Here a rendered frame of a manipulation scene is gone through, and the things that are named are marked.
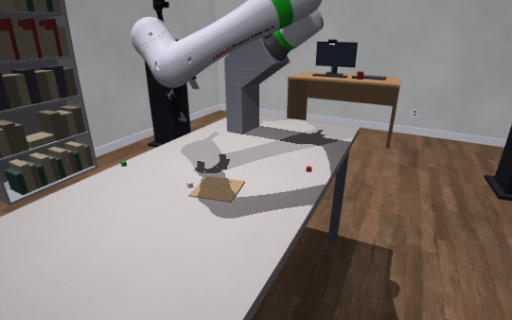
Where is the tan mat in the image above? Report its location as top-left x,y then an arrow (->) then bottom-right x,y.
188,176 -> 245,203

